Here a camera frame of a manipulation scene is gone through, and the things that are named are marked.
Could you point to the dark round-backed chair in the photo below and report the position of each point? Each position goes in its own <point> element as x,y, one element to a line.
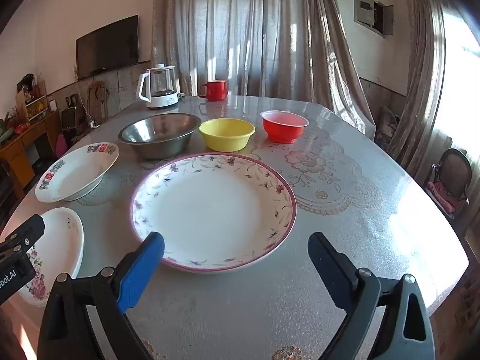
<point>455,172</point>

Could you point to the white glass kettle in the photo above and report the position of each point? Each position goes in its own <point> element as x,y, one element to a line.
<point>161,99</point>

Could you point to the small white box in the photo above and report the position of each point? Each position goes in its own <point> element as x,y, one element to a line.
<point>52,105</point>

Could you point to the narrow grey window curtain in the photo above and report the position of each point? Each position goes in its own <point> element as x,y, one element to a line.
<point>423,82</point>

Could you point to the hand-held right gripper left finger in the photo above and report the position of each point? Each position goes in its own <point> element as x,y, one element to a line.
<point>142,270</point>

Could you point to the pink bag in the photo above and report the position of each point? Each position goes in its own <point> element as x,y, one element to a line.
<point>61,144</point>

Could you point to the grey electrical panel box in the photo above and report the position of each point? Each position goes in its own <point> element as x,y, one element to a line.
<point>363,7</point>

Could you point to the floral lace table mat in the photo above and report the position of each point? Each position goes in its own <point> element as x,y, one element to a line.
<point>330,180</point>

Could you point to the stainless steel bowl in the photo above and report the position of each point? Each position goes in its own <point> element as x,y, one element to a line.
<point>157,138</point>

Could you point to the yellow plastic bowl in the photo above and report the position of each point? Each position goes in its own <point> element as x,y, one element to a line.
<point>225,135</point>

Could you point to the red plastic bowl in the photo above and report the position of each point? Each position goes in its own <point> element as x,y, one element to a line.
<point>283,129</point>

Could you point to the purple-rimmed floral plate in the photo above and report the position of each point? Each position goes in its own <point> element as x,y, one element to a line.
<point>213,210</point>

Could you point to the white power strip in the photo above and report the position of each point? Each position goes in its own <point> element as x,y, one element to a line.
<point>93,123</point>

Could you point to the orange wooden cabinet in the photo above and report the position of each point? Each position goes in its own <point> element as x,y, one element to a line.
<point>22,146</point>

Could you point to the pink chair cushion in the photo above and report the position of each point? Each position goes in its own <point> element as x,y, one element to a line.
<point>446,195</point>

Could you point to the wooden folding chair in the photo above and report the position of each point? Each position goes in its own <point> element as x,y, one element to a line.
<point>98,97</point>

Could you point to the black wall television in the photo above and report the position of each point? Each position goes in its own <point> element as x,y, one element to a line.
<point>107,48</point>

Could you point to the wide grey window curtain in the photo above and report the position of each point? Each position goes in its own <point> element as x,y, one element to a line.
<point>262,26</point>

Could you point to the white plate red green print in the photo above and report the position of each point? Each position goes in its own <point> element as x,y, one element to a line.
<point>75,176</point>

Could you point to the wooden display shelf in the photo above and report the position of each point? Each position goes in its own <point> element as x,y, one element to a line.
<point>37,101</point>

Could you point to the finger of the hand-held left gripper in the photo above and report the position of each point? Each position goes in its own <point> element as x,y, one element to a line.
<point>22,230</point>

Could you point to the white plate pink roses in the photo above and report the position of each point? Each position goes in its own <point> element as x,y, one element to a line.
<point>56,240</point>

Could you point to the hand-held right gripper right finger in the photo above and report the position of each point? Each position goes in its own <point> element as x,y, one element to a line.
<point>330,266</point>

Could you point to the red mug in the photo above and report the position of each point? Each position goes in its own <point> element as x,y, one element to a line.
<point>216,90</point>

